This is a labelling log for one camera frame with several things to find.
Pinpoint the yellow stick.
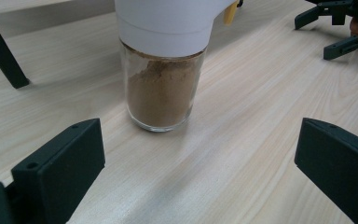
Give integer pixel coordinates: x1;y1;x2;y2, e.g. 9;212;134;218
223;1;239;27

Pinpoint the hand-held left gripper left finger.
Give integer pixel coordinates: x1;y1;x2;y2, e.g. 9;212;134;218
6;118;106;224

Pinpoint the black metal stand leg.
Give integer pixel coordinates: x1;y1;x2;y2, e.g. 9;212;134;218
0;3;31;90

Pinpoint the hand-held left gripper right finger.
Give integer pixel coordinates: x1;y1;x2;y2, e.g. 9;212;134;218
294;117;358;224

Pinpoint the glass jar with white lid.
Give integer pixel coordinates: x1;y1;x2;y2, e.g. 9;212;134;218
114;0;239;133

